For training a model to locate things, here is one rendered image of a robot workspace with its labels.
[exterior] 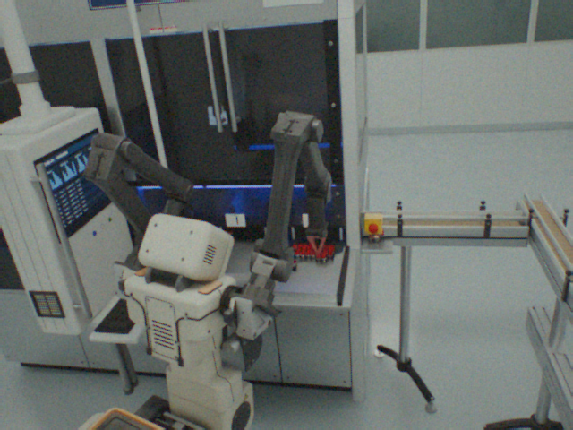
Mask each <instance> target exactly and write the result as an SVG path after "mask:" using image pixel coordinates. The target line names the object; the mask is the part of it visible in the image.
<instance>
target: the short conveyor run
mask: <svg viewBox="0 0 573 430"><path fill-rule="evenodd" d="M400 204H401V201H398V205H397V210H396V211H382V231H384V238H393V245H422V246H483V247H527V244H528V238H529V231H530V229H529V227H528V226H527V225H526V223H525V221H526V217H522V212H523V211H487V210H486V205H485V204H486V201H481V204H482V205H480V210H479V211H402V206H401V205H400ZM364 237H369V234H365V226H362V245H363V238H364Z"/></svg>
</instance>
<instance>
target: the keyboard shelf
mask: <svg viewBox="0 0 573 430"><path fill-rule="evenodd" d="M119 299H120V297H118V296H112V297H111V298H110V300H109V302H108V303H107V304H106V305H105V306H104V308H103V309H102V310H101V311H100V312H99V314H97V315H96V316H95V317H94V319H93V320H92V321H91V322H90V323H89V325H88V326H94V327H97V326H98V325H99V324H100V322H101V321H102V320H103V319H104V317H105V316H106V315H107V314H108V313H109V312H110V310H111V309H112V308H113V306H114V305H115V303H116V302H117V301H118V300H119ZM144 333H145V328H144V327H143V326H142V325H139V324H138V323H136V324H135V325H134V326H133V328H132V330H131V331H130V332H129V334H114V333H99V332H92V333H91V335H90V337H89V339H90V340H92V341H107V342H121V343H139V341H140V339H141V337H142V336H143V334H144Z"/></svg>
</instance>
